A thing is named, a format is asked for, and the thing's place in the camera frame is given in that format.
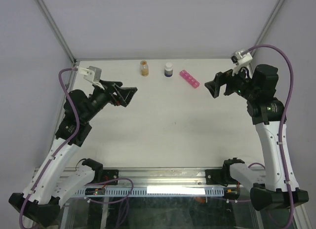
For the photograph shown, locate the aluminium mounting rail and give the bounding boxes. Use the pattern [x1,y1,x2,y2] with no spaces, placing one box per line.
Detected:
[32,166,267,190]

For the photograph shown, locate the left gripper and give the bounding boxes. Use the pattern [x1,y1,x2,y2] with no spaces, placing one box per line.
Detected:
[82,79,137,122]

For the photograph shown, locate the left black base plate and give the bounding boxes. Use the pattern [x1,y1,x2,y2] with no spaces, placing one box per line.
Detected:
[91,169,119,186]

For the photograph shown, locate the pink weekly pill organizer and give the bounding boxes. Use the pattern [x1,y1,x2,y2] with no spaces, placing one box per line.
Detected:
[179,70,200,89]

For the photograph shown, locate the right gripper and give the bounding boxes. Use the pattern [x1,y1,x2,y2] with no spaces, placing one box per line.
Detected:
[205,62,258,101]

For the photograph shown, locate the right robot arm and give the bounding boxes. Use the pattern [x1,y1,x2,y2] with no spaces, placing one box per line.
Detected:
[204,64,309,211]

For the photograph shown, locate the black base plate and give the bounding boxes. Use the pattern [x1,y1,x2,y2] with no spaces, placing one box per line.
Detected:
[205,169,228,187]
[91,169,119,186]

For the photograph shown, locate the white cap dark bottle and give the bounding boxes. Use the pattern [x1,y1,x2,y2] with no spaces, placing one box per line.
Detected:
[164,62,173,77]

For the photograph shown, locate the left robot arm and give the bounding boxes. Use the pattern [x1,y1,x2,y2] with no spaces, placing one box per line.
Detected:
[8,80,138,228]

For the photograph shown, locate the clear bottle yellow pills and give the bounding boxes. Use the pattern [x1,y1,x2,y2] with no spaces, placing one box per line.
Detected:
[140,60,149,76]

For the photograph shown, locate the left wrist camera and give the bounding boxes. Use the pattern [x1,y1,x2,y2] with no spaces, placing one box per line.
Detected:
[77,66,104,89]

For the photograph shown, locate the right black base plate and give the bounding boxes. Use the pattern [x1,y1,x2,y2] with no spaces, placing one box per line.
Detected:
[205,169,228,187]

